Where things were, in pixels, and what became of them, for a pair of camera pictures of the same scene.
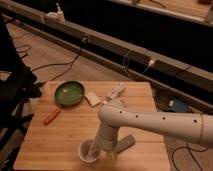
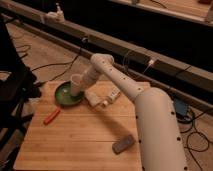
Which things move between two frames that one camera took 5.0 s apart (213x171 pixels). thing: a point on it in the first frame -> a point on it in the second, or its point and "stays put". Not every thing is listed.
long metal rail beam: x=187 y=81 stays put
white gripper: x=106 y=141 -> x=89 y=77
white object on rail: x=57 y=16 stays put
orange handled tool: x=53 y=115 stays put
